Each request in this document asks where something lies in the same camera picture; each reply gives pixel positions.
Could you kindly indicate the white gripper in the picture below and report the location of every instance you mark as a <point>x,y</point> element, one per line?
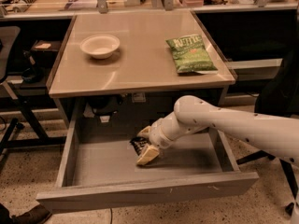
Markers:
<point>158,136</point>

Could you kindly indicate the black rxbar chocolate bar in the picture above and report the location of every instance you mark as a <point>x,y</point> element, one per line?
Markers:
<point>139,143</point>

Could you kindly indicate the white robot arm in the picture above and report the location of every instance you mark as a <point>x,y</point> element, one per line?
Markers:
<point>274,135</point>

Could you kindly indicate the grey open drawer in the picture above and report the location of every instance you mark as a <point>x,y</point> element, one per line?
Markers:
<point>98,169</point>

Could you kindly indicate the grey counter cabinet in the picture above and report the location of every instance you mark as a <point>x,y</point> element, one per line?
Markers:
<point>144,62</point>

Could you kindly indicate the green kettle chips bag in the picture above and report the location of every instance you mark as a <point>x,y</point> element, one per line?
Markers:
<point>190,55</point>

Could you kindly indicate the white paper bowl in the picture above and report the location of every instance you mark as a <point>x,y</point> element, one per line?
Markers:
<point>100,46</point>

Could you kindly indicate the brown shoe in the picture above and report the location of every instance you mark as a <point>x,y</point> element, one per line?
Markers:
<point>37,215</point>

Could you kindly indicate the black box on shelf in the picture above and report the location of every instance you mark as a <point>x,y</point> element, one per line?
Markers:
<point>43,49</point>

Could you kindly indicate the black office chair right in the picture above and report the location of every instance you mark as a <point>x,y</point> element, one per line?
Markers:
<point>277,98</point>

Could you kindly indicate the black coiled device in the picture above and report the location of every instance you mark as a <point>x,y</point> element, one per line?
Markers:
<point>22,5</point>

